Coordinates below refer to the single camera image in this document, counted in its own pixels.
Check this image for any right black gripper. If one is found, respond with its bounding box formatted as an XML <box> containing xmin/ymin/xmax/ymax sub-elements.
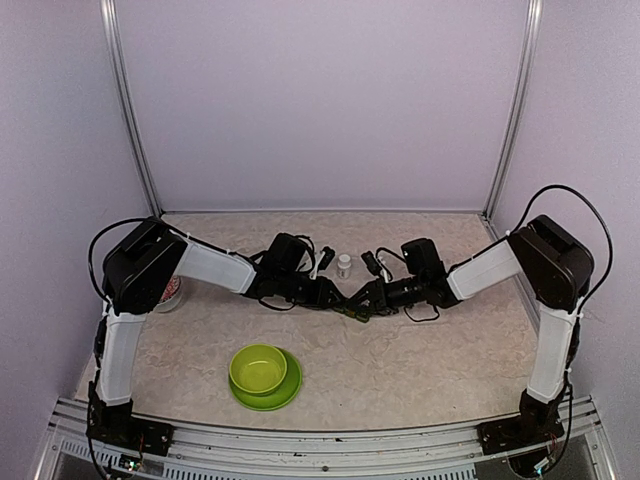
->
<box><xmin>344</xmin><ymin>274</ymin><xmax>425</xmax><ymax>316</ymax></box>

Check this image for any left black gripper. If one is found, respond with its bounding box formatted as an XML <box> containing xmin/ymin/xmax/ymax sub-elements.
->
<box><xmin>277</xmin><ymin>269</ymin><xmax>346</xmax><ymax>310</ymax></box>

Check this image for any white pill bottle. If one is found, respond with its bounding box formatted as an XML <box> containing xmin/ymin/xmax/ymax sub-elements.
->
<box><xmin>336</xmin><ymin>254</ymin><xmax>352</xmax><ymax>279</ymax></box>

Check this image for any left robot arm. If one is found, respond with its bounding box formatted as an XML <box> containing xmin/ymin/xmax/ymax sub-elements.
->
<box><xmin>90</xmin><ymin>217</ymin><xmax>346</xmax><ymax>445</ymax></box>

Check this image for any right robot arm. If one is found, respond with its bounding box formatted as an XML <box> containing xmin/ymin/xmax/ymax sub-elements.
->
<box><xmin>347</xmin><ymin>215</ymin><xmax>594</xmax><ymax>444</ymax></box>

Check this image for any green bowl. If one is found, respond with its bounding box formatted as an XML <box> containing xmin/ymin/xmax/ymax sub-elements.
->
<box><xmin>229</xmin><ymin>344</ymin><xmax>288</xmax><ymax>396</ymax></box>

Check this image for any green plate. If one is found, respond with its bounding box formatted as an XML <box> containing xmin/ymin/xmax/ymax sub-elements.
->
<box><xmin>228</xmin><ymin>348</ymin><xmax>303</xmax><ymax>411</ymax></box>

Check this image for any red patterned white bowl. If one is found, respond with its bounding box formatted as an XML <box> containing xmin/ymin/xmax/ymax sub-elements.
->
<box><xmin>153</xmin><ymin>276</ymin><xmax>182</xmax><ymax>313</ymax></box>

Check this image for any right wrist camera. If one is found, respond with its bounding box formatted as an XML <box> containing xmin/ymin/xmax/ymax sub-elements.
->
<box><xmin>361</xmin><ymin>251</ymin><xmax>393</xmax><ymax>283</ymax></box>

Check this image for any aluminium front rail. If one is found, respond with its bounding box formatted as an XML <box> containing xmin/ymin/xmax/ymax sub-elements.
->
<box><xmin>27</xmin><ymin>397</ymin><xmax>621</xmax><ymax>479</ymax></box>

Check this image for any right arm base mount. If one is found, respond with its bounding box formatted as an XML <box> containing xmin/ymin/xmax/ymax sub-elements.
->
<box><xmin>477</xmin><ymin>416</ymin><xmax>565</xmax><ymax>455</ymax></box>

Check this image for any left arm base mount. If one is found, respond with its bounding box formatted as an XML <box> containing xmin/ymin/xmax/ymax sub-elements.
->
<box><xmin>87</xmin><ymin>417</ymin><xmax>174</xmax><ymax>457</ymax></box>

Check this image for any right aluminium frame post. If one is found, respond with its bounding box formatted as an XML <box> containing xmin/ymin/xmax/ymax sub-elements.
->
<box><xmin>483</xmin><ymin>0</ymin><xmax>544</xmax><ymax>223</ymax></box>

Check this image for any aluminium frame post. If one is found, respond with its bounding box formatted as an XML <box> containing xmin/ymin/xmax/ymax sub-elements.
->
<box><xmin>100</xmin><ymin>0</ymin><xmax>163</xmax><ymax>217</ymax></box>
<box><xmin>483</xmin><ymin>0</ymin><xmax>544</xmax><ymax>223</ymax></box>

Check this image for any left aluminium frame post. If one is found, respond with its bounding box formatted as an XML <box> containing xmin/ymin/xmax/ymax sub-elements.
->
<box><xmin>100</xmin><ymin>0</ymin><xmax>163</xmax><ymax>217</ymax></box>

